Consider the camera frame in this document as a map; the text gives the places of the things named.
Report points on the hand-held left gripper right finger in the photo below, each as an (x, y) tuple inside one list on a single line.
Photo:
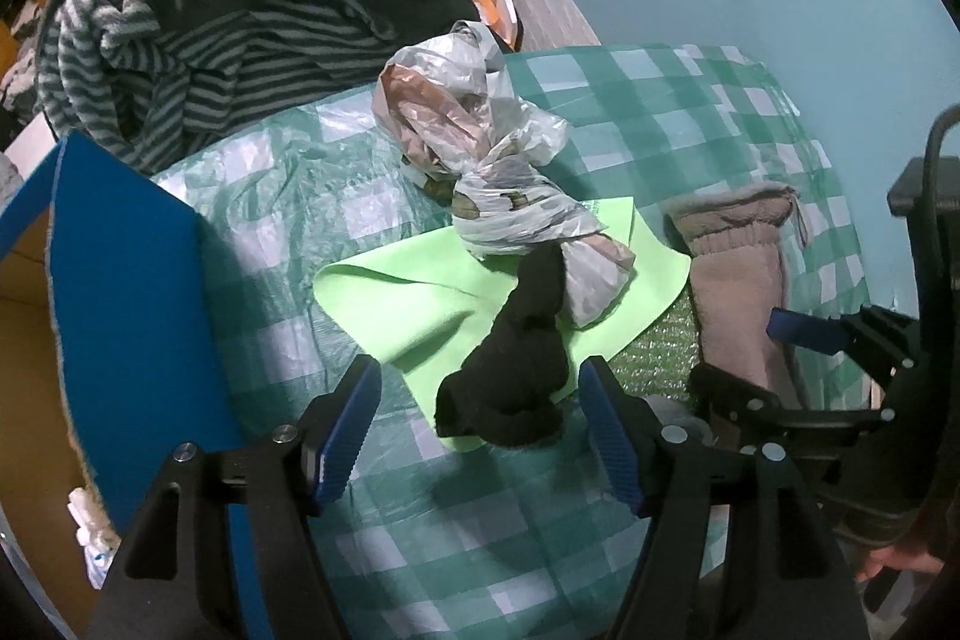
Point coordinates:
[(611, 437)]

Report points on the person's right hand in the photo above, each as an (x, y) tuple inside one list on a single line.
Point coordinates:
[(900, 561)]

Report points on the brownish grey sock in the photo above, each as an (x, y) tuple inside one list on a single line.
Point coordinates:
[(739, 302)]

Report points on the orange snack packet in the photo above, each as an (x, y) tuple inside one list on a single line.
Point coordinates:
[(487, 6)]

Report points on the translucent plastic bag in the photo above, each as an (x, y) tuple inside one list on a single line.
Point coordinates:
[(450, 108)]

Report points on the green checked tablecloth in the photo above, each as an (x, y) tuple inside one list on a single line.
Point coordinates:
[(450, 535)]

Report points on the light green cloth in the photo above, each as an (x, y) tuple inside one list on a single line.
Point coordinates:
[(390, 295)]

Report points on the black sock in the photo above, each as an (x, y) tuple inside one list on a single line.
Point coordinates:
[(510, 377)]

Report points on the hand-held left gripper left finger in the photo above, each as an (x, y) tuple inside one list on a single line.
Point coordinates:
[(341, 437)]

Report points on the blue cardboard box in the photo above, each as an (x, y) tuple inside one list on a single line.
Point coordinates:
[(127, 280)]

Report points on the green sequin cloth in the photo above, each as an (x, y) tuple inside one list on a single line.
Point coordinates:
[(660, 347)]

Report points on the white crumpled plastic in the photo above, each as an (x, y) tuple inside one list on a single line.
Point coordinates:
[(90, 520)]

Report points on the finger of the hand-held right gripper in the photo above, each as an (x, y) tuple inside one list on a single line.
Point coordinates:
[(806, 330), (739, 396)]

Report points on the grey striped sweater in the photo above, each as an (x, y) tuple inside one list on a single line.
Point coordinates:
[(225, 78)]

